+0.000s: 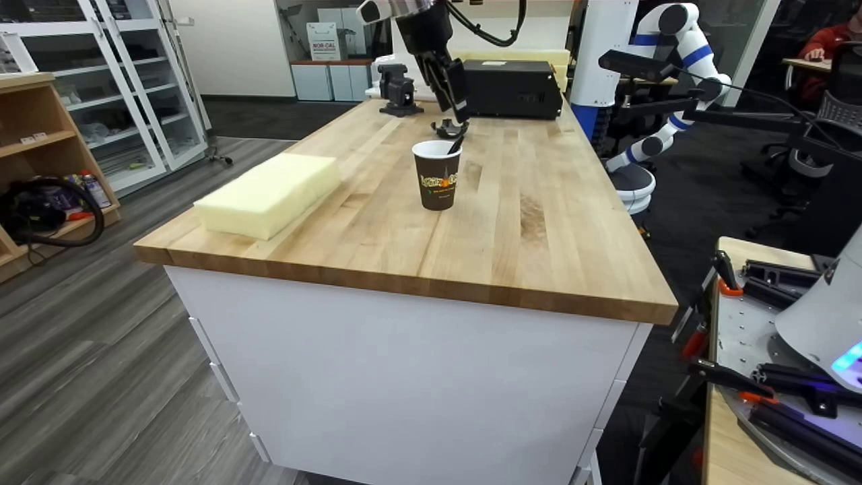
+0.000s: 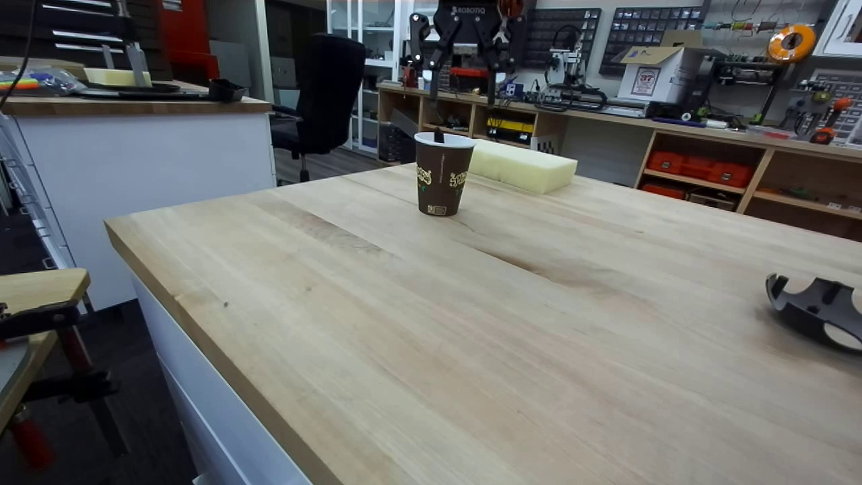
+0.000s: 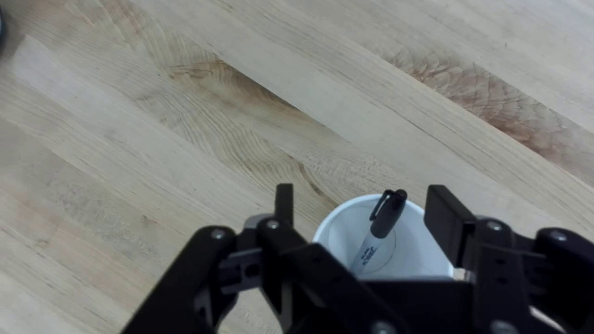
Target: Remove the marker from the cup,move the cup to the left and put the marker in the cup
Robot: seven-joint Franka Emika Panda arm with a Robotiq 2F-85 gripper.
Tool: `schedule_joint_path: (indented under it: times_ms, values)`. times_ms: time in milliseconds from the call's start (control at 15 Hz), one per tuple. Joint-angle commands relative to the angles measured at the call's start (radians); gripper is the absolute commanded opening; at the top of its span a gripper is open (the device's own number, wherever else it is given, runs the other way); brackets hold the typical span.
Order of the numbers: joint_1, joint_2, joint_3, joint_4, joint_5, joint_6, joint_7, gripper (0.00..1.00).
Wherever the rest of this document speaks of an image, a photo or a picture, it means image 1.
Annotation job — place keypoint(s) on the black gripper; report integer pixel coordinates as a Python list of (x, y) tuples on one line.
[(427, 31)]

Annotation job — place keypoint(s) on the brown paper cup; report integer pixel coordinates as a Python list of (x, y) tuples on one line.
[(436, 179)]

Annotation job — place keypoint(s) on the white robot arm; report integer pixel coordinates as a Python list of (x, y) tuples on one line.
[(385, 9)]

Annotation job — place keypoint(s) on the black bench vise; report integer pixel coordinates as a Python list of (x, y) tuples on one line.
[(397, 90)]

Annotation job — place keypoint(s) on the black control box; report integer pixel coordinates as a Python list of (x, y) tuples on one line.
[(513, 90)]

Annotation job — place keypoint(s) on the pale blue low cabinet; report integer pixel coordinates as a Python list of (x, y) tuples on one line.
[(333, 81)]

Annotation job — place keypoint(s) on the white blue robot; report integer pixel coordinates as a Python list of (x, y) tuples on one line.
[(597, 54)]

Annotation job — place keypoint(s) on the pale yellow foam block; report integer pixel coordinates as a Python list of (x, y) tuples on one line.
[(271, 191)]

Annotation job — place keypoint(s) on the white table base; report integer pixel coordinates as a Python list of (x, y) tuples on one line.
[(405, 387)]

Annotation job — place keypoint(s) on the white glass-door cabinet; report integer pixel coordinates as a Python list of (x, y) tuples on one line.
[(116, 90)]

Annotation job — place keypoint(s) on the black orange bar clamp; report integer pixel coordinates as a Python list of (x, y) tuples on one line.
[(772, 278), (789, 377)]

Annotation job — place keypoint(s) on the black mesh chair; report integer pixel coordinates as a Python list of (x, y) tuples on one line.
[(826, 117)]

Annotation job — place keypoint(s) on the person in red shirt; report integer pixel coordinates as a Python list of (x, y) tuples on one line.
[(830, 42)]

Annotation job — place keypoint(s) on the wooden workbench shelving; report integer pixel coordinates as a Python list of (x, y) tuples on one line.
[(35, 117)]

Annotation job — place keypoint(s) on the black bag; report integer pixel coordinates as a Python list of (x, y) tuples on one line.
[(35, 210)]

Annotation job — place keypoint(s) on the grey white device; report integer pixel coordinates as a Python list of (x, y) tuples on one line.
[(826, 313)]

